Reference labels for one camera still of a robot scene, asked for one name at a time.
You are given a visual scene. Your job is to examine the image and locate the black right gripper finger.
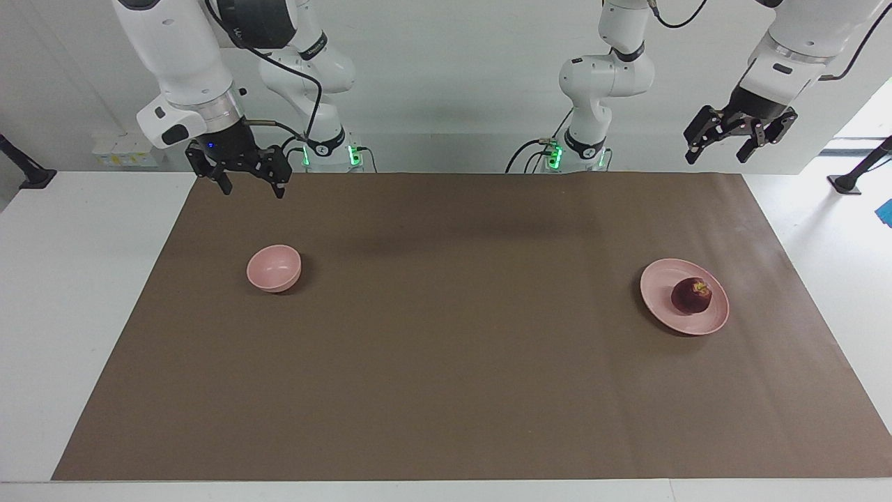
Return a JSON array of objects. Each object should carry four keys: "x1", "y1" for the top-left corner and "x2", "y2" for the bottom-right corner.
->
[
  {"x1": 185, "y1": 139, "x2": 234, "y2": 197},
  {"x1": 252, "y1": 144, "x2": 294, "y2": 201}
]

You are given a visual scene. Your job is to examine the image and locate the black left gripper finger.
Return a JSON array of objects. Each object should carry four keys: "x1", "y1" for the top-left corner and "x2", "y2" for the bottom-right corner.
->
[
  {"x1": 683, "y1": 104, "x2": 733, "y2": 166},
  {"x1": 736, "y1": 106, "x2": 800, "y2": 165}
]

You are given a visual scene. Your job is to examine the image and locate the dark red apple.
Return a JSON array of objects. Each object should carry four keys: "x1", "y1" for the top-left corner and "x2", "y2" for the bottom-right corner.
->
[{"x1": 670, "y1": 277, "x2": 714, "y2": 315}]

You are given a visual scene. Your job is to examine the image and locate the pink bowl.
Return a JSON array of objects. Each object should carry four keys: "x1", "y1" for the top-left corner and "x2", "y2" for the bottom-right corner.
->
[{"x1": 246, "y1": 244, "x2": 302, "y2": 294}]

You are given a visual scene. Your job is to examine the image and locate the pink plate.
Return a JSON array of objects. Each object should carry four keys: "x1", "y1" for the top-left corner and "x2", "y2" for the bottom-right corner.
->
[{"x1": 640, "y1": 258, "x2": 730, "y2": 336}]

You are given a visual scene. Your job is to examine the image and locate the brown paper mat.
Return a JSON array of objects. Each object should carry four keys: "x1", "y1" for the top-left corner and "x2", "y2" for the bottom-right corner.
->
[{"x1": 51, "y1": 172, "x2": 892, "y2": 482}]

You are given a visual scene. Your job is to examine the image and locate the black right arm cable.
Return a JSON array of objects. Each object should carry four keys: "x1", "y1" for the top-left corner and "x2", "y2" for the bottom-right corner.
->
[{"x1": 202, "y1": 0, "x2": 325, "y2": 151}]

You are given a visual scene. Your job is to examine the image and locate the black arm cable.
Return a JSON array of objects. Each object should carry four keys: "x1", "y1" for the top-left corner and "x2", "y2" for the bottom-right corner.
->
[
  {"x1": 202, "y1": 0, "x2": 325, "y2": 151},
  {"x1": 648, "y1": 0, "x2": 892, "y2": 82}
]

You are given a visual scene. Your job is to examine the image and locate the white wall socket boxes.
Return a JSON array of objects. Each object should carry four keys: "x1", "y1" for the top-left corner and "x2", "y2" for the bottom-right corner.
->
[{"x1": 91, "y1": 132, "x2": 165, "y2": 169}]

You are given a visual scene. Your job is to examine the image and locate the black camera stand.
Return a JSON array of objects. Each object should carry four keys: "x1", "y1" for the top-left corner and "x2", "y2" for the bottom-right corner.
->
[
  {"x1": 0, "y1": 134, "x2": 58, "y2": 190},
  {"x1": 827, "y1": 136, "x2": 892, "y2": 195}
]

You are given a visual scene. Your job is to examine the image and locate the black right base cables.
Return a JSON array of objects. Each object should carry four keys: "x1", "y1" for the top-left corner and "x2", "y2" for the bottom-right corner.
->
[{"x1": 277, "y1": 135, "x2": 379, "y2": 174}]

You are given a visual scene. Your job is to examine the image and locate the black base cables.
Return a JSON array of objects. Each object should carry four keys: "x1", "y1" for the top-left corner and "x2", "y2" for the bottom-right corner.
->
[
  {"x1": 505, "y1": 108, "x2": 574, "y2": 174},
  {"x1": 277, "y1": 135, "x2": 379, "y2": 174}
]

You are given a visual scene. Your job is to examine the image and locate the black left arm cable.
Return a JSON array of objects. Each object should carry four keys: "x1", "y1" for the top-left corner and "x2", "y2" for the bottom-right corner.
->
[{"x1": 648, "y1": 0, "x2": 892, "y2": 82}]

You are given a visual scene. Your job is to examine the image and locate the black left base cables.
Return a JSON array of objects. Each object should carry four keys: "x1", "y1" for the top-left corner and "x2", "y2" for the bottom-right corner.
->
[{"x1": 505, "y1": 108, "x2": 574, "y2": 174}]

